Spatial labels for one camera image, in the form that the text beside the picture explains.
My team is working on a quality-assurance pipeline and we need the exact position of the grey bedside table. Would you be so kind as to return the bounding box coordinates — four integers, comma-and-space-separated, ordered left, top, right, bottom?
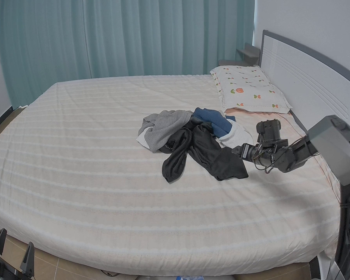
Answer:
218, 43, 261, 67

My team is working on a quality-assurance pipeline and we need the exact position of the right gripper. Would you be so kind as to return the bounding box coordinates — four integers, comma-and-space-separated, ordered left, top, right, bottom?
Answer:
240, 143, 262, 163

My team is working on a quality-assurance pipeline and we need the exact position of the black T-shirt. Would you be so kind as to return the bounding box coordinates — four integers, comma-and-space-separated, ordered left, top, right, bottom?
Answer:
162, 121, 249, 183

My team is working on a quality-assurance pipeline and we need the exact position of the blue-green curtain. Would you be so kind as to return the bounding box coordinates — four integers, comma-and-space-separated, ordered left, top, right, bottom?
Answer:
85, 0, 256, 79
0, 0, 89, 108

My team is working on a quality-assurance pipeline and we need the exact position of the white printed pillow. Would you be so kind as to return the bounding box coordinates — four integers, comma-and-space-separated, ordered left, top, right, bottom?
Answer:
209, 65, 293, 114

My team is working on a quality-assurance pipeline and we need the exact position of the pile of clothes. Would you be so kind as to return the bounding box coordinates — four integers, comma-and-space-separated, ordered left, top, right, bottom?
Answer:
136, 107, 254, 154

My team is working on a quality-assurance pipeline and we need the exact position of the bed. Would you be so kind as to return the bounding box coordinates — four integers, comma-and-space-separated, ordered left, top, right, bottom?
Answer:
0, 29, 350, 277

